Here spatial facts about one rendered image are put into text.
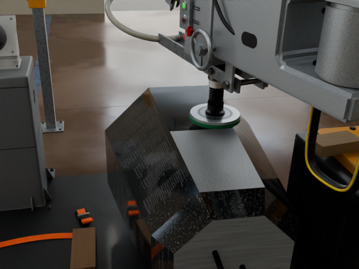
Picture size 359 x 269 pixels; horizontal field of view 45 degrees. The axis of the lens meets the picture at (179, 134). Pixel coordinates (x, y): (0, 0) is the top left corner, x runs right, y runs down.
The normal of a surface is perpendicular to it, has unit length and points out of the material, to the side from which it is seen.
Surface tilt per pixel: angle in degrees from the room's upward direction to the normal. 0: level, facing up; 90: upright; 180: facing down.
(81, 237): 0
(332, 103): 90
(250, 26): 90
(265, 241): 90
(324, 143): 0
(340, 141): 0
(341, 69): 90
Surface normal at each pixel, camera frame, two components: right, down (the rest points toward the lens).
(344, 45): -0.62, 0.33
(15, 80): 0.22, 0.43
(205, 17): -0.89, 0.18
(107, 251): 0.03, -0.90
